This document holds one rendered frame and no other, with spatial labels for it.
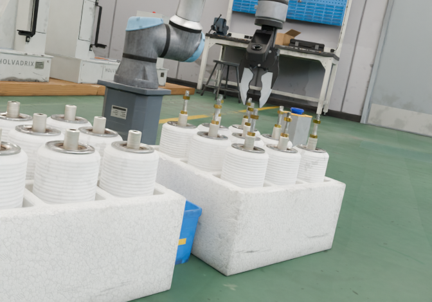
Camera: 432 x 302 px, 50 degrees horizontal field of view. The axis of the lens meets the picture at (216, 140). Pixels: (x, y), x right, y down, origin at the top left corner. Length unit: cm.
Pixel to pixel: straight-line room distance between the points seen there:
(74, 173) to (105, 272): 17
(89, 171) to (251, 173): 38
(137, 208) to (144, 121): 79
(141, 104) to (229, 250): 70
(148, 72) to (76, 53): 225
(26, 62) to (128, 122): 182
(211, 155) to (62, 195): 43
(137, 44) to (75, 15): 226
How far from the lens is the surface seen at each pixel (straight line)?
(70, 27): 380
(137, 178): 79
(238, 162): 98
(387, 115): 624
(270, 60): 115
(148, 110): 154
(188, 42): 159
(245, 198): 93
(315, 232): 119
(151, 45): 155
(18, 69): 323
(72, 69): 376
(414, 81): 625
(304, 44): 576
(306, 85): 632
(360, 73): 626
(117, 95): 155
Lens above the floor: 42
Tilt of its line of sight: 9 degrees down
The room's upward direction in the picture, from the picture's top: 10 degrees clockwise
